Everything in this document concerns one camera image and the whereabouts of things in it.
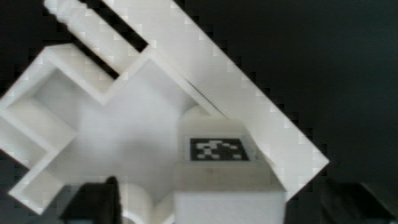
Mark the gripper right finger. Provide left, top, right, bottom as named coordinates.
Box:
left=319, top=181, right=398, bottom=224

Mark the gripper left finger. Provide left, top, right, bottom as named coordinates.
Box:
left=58, top=175, right=124, bottom=224

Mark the white chair leg with tag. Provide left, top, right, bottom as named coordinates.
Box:
left=154, top=106, right=287, bottom=224

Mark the white chair seat part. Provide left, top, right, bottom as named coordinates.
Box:
left=0, top=44, right=236, bottom=224

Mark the white chair leg near sheet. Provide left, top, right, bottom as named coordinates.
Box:
left=44, top=0, right=147, bottom=79

